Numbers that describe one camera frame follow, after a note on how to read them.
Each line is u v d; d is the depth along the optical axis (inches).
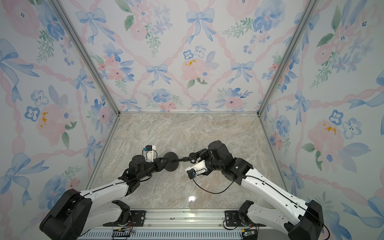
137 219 29.0
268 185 18.0
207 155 25.7
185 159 29.3
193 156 27.4
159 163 30.1
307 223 15.0
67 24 29.0
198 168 23.8
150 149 30.7
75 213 16.7
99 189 20.2
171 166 33.1
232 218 28.8
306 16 28.2
